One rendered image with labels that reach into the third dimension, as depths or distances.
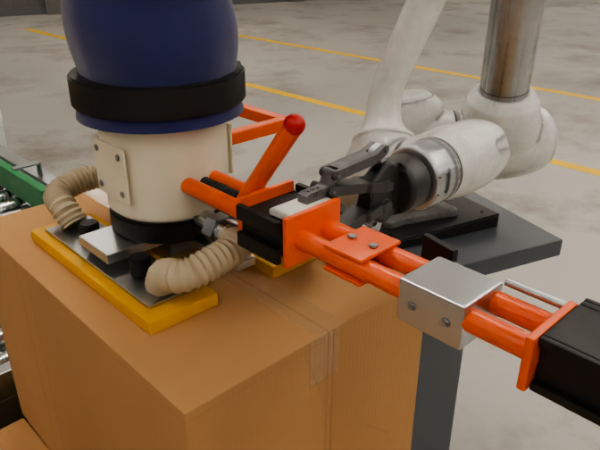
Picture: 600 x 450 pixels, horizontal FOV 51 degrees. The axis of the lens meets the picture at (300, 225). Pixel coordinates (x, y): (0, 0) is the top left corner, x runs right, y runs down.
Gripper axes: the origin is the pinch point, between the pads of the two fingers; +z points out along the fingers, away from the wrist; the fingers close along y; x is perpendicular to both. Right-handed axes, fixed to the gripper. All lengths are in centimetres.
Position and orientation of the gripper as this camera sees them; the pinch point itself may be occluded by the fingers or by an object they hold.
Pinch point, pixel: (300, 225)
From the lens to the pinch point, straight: 69.7
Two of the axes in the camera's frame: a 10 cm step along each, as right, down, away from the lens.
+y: -0.1, 9.0, 4.3
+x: -7.0, -3.1, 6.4
